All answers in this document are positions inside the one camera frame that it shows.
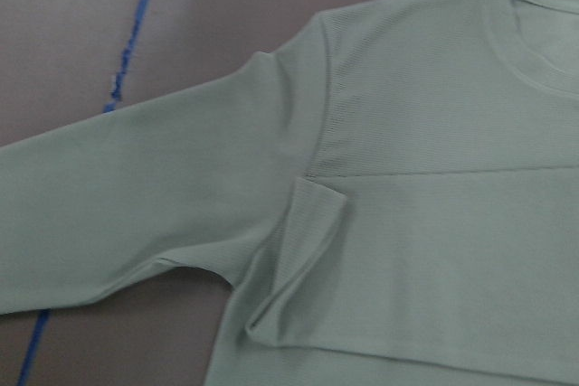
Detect olive green long-sleeve shirt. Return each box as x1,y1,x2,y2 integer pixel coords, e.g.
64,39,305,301
1,0,578,385

